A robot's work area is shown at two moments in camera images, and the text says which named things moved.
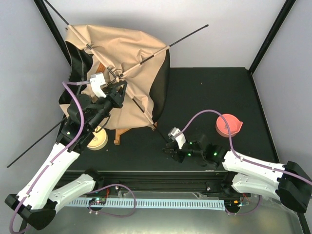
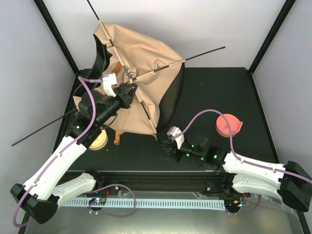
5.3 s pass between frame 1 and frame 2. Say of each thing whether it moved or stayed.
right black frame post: stayed
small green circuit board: stayed
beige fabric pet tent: moved
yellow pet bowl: stayed
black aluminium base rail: stayed
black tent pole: moved
